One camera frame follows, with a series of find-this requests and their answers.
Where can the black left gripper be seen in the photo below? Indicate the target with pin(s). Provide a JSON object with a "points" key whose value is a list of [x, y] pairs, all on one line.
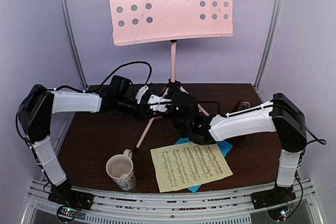
{"points": [[141, 113]]}

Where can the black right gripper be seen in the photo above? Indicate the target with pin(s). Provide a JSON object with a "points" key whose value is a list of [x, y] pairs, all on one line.
{"points": [[166, 107]]}

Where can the yellow sheet music page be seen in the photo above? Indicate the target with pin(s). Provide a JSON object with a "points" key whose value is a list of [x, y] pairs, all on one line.
{"points": [[187, 165]]}

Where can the blue sheet music page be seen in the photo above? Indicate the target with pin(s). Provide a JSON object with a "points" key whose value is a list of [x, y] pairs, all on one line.
{"points": [[224, 147]]}

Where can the dark red wooden metronome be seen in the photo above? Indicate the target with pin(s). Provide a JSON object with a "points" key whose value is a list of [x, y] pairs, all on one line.
{"points": [[241, 105]]}

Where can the pink music stand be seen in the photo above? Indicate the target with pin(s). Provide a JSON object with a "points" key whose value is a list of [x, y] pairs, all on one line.
{"points": [[143, 21]]}

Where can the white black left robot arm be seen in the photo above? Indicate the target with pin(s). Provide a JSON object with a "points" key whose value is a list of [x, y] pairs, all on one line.
{"points": [[34, 116]]}

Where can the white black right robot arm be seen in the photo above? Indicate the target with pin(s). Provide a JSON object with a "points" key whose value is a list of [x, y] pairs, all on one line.
{"points": [[278, 115]]}

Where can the white patterned ceramic mug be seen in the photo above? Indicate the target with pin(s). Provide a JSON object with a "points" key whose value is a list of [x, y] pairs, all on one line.
{"points": [[120, 169]]}

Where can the left round circuit board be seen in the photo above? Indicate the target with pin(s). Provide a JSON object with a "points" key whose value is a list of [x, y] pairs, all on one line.
{"points": [[66, 214]]}

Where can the round circuit board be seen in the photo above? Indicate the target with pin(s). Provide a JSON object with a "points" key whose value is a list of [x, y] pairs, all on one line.
{"points": [[279, 214], [66, 214]]}

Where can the right round circuit board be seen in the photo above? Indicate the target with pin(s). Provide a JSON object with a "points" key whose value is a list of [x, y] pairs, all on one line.
{"points": [[279, 214]]}

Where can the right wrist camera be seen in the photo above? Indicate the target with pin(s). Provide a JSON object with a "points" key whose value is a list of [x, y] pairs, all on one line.
{"points": [[152, 102]]}

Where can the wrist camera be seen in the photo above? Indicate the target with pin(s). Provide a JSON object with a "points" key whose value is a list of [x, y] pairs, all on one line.
{"points": [[152, 102], [143, 90]]}

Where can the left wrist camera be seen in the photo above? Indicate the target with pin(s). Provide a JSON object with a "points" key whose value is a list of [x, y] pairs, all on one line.
{"points": [[143, 90]]}

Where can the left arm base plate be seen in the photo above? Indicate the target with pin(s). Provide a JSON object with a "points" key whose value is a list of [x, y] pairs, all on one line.
{"points": [[77, 199]]}

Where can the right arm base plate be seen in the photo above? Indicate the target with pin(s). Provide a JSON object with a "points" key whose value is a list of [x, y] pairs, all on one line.
{"points": [[272, 197]]}

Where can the left aluminium corner post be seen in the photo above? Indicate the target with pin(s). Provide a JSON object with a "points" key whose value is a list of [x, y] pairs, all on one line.
{"points": [[72, 43]]}

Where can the aluminium corner post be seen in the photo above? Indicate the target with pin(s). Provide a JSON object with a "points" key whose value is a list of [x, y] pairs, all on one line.
{"points": [[269, 44], [72, 43]]}

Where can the right aluminium corner post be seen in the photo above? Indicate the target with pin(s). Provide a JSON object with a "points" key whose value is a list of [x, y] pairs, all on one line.
{"points": [[269, 44]]}

